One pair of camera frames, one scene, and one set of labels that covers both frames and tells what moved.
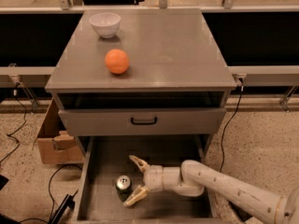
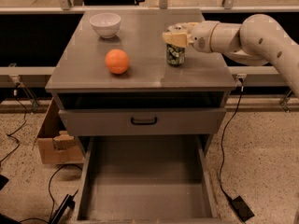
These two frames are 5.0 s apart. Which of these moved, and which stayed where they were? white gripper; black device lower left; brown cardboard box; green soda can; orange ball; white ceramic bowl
Moved: green soda can; white gripper
Stayed: white ceramic bowl; orange ball; brown cardboard box; black device lower left
